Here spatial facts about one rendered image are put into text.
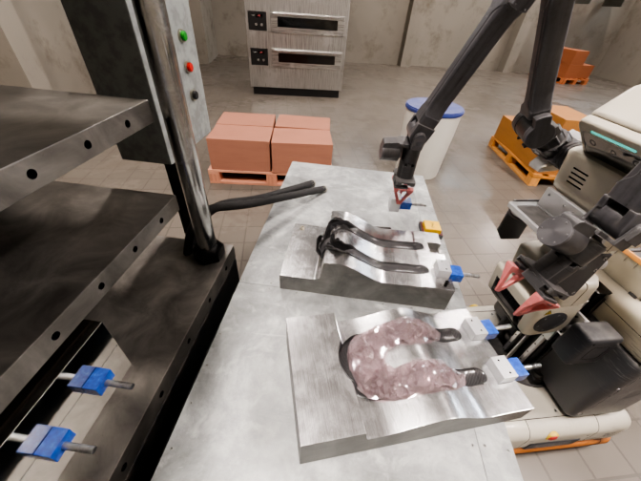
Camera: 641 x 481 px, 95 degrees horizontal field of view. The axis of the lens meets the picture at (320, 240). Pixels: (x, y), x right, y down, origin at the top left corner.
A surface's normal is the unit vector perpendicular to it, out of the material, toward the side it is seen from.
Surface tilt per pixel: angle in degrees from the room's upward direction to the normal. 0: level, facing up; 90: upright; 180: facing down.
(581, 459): 0
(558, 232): 63
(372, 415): 0
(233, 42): 90
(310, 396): 0
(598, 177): 98
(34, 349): 90
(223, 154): 90
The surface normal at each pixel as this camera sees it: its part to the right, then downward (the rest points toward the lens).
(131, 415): 0.07, -0.77
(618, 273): -0.99, 0.05
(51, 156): 0.99, 0.12
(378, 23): 0.11, 0.64
